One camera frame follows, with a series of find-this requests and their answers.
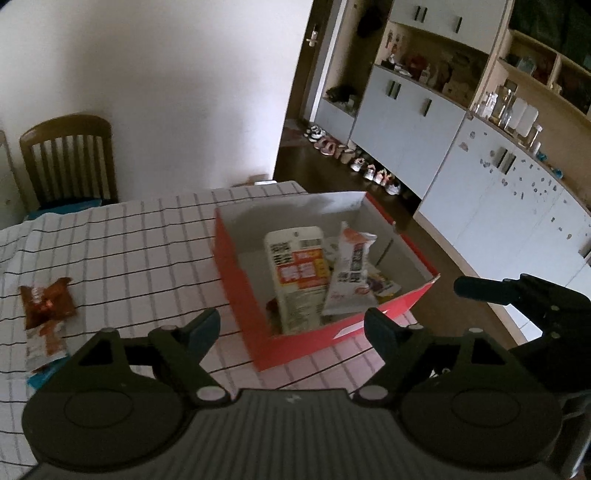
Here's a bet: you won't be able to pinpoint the blue black snack packet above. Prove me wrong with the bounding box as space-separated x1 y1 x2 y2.
27 356 69 391

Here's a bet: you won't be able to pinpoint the glass jars on shelf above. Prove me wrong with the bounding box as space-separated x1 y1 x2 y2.
475 79 543 153

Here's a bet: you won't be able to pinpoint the row of shoes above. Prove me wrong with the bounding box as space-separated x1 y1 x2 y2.
303 124 402 196

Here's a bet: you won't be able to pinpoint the dark entrance door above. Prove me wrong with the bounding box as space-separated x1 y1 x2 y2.
272 0 348 186

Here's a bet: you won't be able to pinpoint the white noodle snack packet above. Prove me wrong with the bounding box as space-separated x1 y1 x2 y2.
322 221 378 317

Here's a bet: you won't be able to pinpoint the bamboo shoot snack packet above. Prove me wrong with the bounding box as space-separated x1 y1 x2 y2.
368 270 402 299

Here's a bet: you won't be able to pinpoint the red cardboard box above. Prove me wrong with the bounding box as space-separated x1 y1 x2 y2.
213 191 439 371

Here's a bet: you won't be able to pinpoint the white wooden sideboard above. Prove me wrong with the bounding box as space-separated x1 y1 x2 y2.
0 132 27 229

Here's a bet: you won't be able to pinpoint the white storage cabinet wall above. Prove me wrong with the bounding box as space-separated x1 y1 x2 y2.
313 0 591 333

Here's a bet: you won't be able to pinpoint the white black grid tablecloth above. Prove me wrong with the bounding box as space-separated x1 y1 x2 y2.
0 180 417 480

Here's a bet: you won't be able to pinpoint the dark wooden chair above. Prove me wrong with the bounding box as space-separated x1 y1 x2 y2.
19 114 119 210

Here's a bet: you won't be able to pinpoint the white red printed snack packet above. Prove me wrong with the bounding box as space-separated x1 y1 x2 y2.
264 226 329 335

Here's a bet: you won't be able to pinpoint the brown snack packet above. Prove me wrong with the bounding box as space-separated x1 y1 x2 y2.
19 277 75 330

